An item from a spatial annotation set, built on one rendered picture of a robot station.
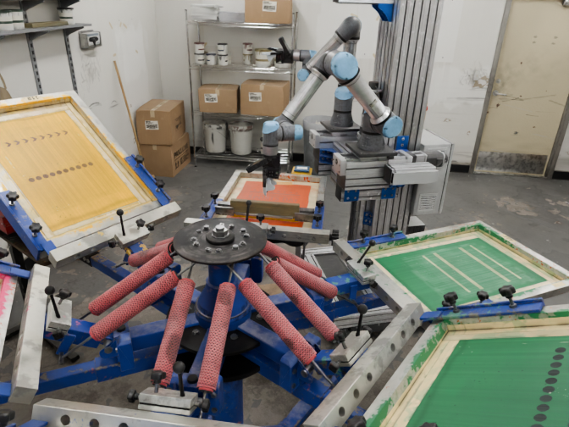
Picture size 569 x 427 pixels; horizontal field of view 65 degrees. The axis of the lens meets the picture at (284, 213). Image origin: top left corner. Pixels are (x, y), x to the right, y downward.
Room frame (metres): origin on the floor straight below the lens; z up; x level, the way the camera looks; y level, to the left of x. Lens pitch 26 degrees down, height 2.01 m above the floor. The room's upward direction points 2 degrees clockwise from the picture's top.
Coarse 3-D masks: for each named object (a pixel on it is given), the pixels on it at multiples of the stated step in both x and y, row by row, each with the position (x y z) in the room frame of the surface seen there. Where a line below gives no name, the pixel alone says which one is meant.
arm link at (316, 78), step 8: (320, 64) 2.26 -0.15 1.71; (312, 72) 2.28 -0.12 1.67; (320, 72) 2.26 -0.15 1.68; (312, 80) 2.26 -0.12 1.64; (320, 80) 2.26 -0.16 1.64; (304, 88) 2.25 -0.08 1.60; (312, 88) 2.25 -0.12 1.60; (296, 96) 2.25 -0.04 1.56; (304, 96) 2.24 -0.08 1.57; (288, 104) 2.25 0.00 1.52; (296, 104) 2.23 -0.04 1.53; (304, 104) 2.24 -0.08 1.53; (288, 112) 2.22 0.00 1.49; (296, 112) 2.22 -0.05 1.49; (280, 120) 2.21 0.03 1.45; (288, 120) 2.21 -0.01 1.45
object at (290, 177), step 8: (232, 176) 2.60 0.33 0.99; (240, 176) 2.68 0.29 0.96; (248, 176) 2.68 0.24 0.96; (256, 176) 2.67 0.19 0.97; (280, 176) 2.65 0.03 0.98; (288, 176) 2.65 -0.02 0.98; (296, 176) 2.64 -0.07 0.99; (304, 176) 2.64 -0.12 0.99; (312, 176) 2.64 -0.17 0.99; (320, 176) 2.65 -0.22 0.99; (232, 184) 2.48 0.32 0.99; (320, 184) 2.52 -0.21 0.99; (224, 192) 2.35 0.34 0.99; (320, 192) 2.39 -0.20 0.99; (224, 200) 2.28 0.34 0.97; (216, 216) 2.10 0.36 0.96
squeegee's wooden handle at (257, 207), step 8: (232, 200) 2.09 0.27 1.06; (240, 200) 2.09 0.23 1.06; (256, 200) 2.10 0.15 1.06; (240, 208) 2.09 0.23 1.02; (256, 208) 2.08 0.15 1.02; (264, 208) 2.07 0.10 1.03; (272, 208) 2.07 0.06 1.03; (280, 208) 2.06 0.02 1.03; (288, 208) 2.06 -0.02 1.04; (296, 208) 2.05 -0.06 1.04
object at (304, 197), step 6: (282, 186) 2.54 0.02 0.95; (288, 186) 2.55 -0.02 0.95; (294, 186) 2.55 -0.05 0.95; (300, 186) 2.55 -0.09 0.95; (306, 186) 2.56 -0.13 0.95; (306, 192) 2.46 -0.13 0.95; (300, 198) 2.37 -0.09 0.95; (306, 198) 2.38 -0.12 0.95; (300, 204) 2.29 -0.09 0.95; (306, 204) 2.29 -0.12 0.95; (264, 222) 2.06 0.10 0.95; (270, 222) 2.06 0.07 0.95; (276, 222) 2.06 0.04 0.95; (282, 222) 2.07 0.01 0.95; (288, 222) 2.07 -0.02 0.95; (294, 222) 2.07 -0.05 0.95; (300, 222) 2.07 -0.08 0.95
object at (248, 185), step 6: (246, 180) 2.62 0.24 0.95; (246, 186) 2.53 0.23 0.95; (252, 186) 2.53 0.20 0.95; (258, 186) 2.53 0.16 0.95; (276, 186) 2.54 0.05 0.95; (240, 192) 2.43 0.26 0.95; (246, 192) 2.44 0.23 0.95; (240, 198) 2.35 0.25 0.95; (228, 216) 2.12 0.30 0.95; (258, 222) 2.06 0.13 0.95
